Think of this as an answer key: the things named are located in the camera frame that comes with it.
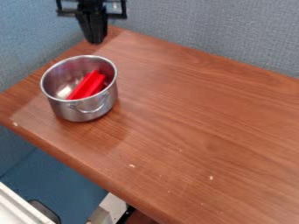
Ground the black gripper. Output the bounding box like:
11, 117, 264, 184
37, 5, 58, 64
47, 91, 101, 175
55, 0, 127, 44

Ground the red block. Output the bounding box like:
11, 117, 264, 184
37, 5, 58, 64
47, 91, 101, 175
67, 70, 106, 100

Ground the metal pot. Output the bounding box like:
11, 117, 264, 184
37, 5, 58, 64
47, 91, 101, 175
41, 55, 118, 122

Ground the white furniture edge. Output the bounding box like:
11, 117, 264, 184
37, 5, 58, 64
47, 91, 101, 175
0, 182, 55, 224

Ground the white table leg bracket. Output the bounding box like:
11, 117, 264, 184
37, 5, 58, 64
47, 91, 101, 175
86, 193, 129, 224

